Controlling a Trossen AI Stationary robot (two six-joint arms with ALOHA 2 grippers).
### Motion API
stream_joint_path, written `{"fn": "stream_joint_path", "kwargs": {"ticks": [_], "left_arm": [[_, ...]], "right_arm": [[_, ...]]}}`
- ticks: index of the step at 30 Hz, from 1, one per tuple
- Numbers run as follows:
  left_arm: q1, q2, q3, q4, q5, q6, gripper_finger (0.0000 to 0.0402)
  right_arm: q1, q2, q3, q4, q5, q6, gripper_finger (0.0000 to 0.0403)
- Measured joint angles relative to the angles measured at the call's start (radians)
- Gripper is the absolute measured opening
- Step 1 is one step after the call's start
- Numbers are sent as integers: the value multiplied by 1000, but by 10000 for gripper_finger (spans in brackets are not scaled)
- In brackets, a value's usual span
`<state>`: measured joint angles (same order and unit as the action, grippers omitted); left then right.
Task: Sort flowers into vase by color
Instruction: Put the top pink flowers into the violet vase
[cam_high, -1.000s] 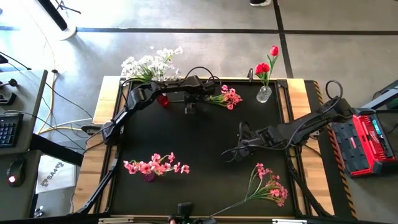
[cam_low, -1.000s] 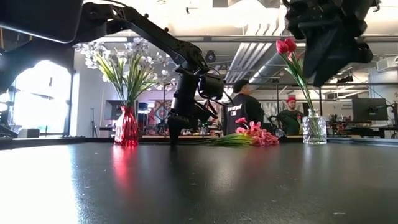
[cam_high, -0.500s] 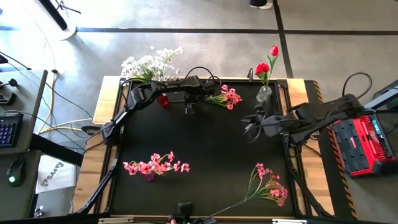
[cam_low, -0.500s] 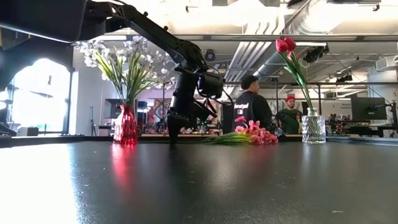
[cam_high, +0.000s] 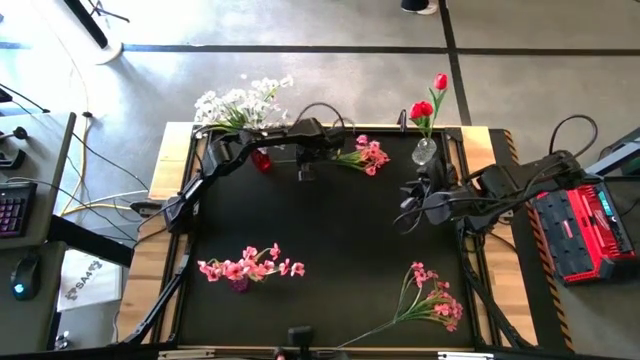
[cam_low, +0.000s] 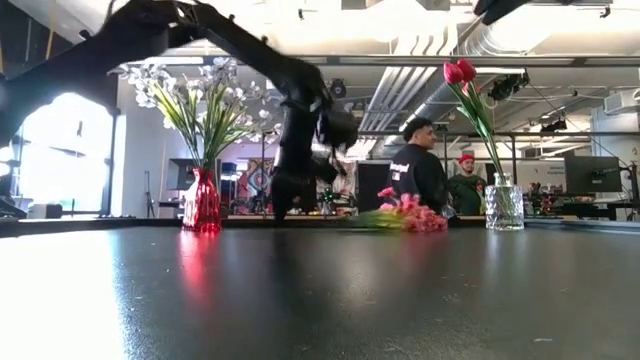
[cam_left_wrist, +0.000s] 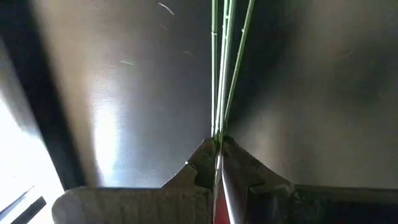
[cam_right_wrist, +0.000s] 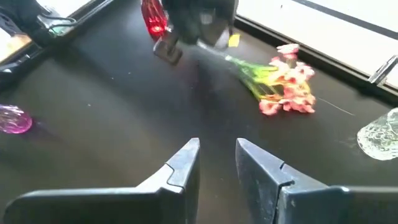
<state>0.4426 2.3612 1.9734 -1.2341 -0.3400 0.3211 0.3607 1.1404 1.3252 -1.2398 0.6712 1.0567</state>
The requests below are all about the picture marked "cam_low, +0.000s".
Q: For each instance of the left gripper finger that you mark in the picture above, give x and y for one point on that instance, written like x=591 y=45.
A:
x=305 y=197
x=284 y=197

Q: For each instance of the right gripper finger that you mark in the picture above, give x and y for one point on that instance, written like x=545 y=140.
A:
x=495 y=9

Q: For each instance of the red glass vase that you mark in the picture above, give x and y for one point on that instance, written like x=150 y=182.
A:
x=202 y=205

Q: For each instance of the small pink blossom bunch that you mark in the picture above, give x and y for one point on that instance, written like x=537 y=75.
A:
x=415 y=217

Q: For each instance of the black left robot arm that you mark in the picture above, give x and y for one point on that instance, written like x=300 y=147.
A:
x=75 y=65

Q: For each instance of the clear textured glass vase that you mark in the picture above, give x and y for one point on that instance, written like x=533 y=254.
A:
x=504 y=207

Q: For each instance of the black ceiling spotlight cluster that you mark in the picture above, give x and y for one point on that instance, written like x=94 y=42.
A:
x=507 y=86

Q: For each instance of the ceiling track light bar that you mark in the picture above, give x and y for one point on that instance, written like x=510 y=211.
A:
x=607 y=11

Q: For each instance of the person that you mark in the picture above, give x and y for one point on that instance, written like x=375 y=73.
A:
x=467 y=192
x=417 y=172

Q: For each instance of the black computer monitor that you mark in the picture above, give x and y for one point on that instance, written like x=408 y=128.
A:
x=592 y=175

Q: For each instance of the small grey sill box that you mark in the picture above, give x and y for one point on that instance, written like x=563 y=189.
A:
x=45 y=211

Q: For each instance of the colourful patterned wall hanging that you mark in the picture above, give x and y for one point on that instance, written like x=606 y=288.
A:
x=255 y=180

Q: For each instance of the black ceiling dome camera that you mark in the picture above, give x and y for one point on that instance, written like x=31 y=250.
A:
x=339 y=89

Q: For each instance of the black overhead frame bar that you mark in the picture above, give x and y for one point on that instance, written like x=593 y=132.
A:
x=400 y=60

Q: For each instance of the white ribbed ceiling duct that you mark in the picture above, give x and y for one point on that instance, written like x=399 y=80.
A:
x=395 y=92

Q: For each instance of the dark wall screen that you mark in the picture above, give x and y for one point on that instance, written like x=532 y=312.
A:
x=177 y=175

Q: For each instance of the silver round ventilation duct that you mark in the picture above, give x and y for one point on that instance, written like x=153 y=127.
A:
x=425 y=112

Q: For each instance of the black metal station frame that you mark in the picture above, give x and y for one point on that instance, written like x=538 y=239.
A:
x=540 y=134

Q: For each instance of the white wall air unit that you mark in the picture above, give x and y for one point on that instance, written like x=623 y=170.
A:
x=622 y=102

